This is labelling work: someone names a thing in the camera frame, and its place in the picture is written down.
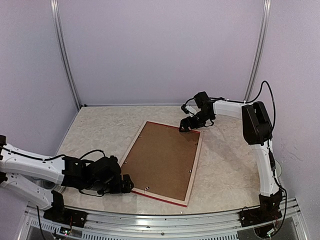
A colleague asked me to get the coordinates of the front aluminium rail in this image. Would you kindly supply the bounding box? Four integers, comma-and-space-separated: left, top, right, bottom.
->
24, 197, 307, 240

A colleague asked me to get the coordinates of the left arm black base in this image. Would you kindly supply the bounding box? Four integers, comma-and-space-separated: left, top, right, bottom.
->
43, 208, 88, 228

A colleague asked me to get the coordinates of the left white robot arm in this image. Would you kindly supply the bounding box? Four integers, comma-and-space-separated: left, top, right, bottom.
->
0, 135, 134, 223

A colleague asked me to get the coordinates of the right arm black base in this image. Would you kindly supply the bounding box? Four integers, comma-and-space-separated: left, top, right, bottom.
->
239, 207, 282, 228

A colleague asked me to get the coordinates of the right aluminium corner post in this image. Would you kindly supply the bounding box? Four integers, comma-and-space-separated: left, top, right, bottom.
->
244, 0, 272, 103

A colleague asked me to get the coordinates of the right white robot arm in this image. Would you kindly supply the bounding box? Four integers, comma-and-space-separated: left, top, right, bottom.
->
179, 91, 287, 222

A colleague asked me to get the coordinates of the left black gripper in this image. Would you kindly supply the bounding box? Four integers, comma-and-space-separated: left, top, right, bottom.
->
86, 174, 134, 195

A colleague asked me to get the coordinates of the aluminium corner post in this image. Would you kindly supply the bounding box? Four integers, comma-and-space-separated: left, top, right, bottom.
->
244, 0, 272, 103
50, 0, 82, 111

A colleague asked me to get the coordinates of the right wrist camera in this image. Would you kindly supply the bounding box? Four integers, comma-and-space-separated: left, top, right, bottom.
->
181, 104, 197, 117

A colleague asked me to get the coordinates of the brown backing board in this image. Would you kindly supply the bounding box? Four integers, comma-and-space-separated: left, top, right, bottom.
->
120, 122, 201, 201

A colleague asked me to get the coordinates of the red wooden picture frame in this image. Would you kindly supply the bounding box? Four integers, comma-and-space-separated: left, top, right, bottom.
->
118, 120, 203, 208

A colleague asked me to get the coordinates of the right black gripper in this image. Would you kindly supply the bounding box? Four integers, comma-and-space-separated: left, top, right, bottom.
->
180, 110, 214, 132

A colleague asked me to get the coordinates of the left aluminium corner post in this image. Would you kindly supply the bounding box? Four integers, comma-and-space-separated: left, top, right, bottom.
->
50, 0, 82, 111

